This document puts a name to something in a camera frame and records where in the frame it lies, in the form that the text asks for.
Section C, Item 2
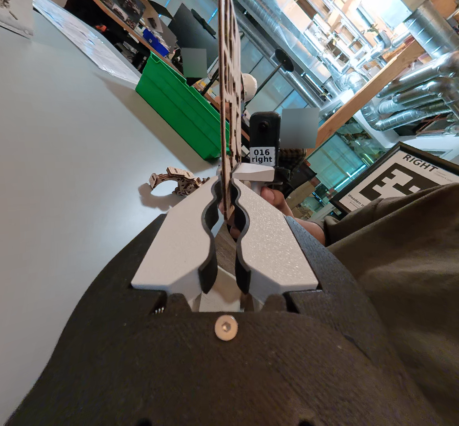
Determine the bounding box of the black round disc stand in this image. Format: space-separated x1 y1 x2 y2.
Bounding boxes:
251 49 295 101

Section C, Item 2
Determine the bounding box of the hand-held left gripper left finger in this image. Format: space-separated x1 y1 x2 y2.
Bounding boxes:
131 175 220 294

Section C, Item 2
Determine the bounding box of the person's brown sweater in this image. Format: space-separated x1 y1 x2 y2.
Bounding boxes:
324 182 459 426

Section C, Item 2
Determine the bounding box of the black monitor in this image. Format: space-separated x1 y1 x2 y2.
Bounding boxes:
169 3 219 75

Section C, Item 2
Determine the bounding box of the printed paper sheet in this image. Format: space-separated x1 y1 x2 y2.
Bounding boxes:
32 0 142 86

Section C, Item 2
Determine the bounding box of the person's right hand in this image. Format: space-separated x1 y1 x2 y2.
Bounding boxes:
261 186 295 220

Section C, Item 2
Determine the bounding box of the black framed marker sign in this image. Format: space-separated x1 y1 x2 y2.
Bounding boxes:
329 142 459 215

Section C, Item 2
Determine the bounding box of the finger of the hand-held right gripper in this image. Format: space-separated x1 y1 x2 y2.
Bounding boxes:
233 162 276 194

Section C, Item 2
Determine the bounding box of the wooden ceiling beam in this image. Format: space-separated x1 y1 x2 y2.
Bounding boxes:
316 39 427 147

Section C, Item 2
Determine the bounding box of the small blue bin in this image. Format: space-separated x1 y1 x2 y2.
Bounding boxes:
143 28 169 55

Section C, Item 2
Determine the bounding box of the laser-cut wooden puzzle sheet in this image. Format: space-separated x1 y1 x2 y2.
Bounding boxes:
217 0 242 221

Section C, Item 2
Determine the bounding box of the person's right forearm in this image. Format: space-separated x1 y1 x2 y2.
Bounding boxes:
292 218 327 246

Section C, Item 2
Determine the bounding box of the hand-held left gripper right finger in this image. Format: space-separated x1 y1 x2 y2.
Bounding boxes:
231 178 320 303

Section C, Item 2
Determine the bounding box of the bundle of silver ducts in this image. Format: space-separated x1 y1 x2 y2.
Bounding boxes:
362 3 459 132

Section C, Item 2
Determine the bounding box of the green storage bin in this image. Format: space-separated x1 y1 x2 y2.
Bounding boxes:
136 51 230 161

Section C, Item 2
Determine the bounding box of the assembled wooden model part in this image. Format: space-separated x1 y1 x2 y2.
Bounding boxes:
148 166 211 197

